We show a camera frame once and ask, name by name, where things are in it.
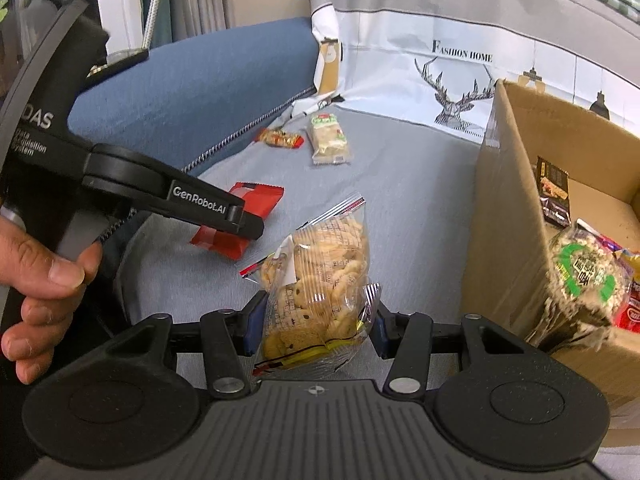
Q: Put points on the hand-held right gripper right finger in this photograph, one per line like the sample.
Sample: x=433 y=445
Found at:
x=381 y=332

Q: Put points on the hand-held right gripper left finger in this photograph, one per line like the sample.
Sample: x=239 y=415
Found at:
x=252 y=322

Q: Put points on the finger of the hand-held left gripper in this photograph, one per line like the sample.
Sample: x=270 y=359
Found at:
x=240 y=222

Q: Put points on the red white striped packet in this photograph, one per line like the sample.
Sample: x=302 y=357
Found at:
x=250 y=200

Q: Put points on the clear bag of cookies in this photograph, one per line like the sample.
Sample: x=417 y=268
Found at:
x=320 y=270

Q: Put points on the cardboard box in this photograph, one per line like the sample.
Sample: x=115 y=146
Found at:
x=505 y=240

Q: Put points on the round rice cracker green label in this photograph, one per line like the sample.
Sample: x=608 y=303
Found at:
x=585 y=270

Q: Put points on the black chocolate packet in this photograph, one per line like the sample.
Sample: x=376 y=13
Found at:
x=552 y=190

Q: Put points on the person's left hand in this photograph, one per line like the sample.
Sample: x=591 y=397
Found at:
x=40 y=300

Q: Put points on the small red yellow packet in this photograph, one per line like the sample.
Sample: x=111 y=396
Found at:
x=280 y=138

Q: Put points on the white green cracker packet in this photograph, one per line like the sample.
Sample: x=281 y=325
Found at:
x=327 y=140

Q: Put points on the blue sofa cushion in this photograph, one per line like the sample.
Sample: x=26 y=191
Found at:
x=200 y=75

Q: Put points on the deer printed sofa cover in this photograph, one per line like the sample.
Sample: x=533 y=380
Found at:
x=390 y=35

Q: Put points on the red snack packet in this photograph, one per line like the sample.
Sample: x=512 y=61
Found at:
x=631 y=312

